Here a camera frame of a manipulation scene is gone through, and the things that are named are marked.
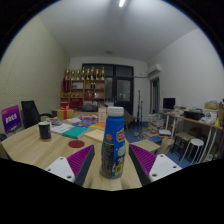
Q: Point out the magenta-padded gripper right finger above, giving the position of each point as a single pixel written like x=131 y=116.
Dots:
x=144 y=159

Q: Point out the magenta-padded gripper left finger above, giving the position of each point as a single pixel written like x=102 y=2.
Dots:
x=80 y=160

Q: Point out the blue drink bottle white cap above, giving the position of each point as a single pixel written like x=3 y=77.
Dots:
x=112 y=146

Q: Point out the flat round red coaster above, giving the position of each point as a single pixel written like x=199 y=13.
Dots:
x=76 y=144

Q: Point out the teal book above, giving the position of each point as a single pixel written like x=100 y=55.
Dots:
x=74 y=132

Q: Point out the beige notepad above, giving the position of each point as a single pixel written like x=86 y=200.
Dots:
x=94 y=135

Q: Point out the white printed paper sheet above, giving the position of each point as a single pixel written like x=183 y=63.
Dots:
x=61 y=128

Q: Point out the orange book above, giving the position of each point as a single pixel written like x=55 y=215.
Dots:
x=98 y=126

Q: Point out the colourful blue book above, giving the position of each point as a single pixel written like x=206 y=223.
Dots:
x=85 y=121

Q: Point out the grey padded chair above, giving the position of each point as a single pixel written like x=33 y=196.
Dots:
x=128 y=118

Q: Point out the black cup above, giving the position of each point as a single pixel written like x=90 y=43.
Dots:
x=44 y=131

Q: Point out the yellow gift box red ribbon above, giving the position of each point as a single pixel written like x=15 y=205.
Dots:
x=65 y=114

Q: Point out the small orange white carton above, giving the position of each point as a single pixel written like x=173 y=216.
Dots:
x=102 y=115

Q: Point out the black tripod stand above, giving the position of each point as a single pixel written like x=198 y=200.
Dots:
x=138 y=106

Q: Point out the white round stool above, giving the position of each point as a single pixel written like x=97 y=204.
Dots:
x=196 y=142

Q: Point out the black computer monitor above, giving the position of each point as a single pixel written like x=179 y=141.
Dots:
x=169 y=103

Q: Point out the cluttered wooden side desk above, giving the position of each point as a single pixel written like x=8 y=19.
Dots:
x=200 y=120

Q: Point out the black office chair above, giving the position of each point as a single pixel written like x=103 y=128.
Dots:
x=30 y=113

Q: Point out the wooden shelf unit with trophies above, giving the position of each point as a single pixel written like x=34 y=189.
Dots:
x=83 y=91

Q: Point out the purple sign board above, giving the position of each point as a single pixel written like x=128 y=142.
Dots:
x=10 y=118

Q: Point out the ceiling tube light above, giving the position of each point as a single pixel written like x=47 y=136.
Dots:
x=122 y=3

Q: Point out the white wall air conditioner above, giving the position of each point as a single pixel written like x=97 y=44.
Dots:
x=154 y=70

